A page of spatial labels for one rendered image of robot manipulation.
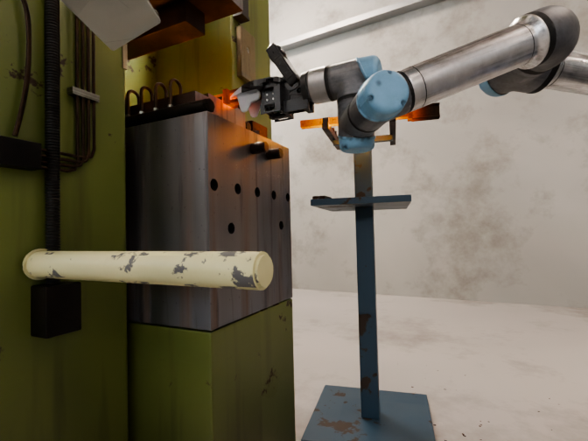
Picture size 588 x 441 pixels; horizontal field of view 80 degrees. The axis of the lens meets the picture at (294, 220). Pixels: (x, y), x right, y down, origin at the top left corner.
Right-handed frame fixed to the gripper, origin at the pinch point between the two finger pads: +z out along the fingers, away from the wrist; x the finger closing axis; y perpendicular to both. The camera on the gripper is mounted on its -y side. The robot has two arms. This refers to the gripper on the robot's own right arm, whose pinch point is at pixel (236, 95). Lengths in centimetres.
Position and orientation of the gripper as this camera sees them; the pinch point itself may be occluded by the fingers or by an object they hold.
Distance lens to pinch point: 93.9
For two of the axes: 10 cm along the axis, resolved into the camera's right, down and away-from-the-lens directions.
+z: -9.0, 0.5, 4.2
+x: 4.2, 0.1, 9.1
